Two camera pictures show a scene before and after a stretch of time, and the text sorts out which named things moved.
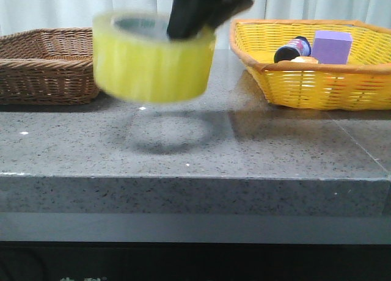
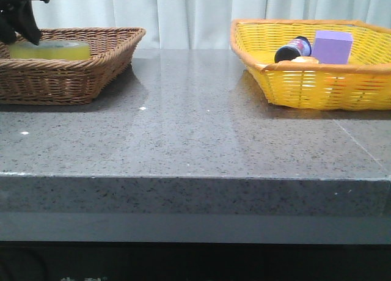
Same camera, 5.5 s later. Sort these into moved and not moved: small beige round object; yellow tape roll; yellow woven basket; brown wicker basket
Moved: yellow tape roll
Not moved: small beige round object; brown wicker basket; yellow woven basket
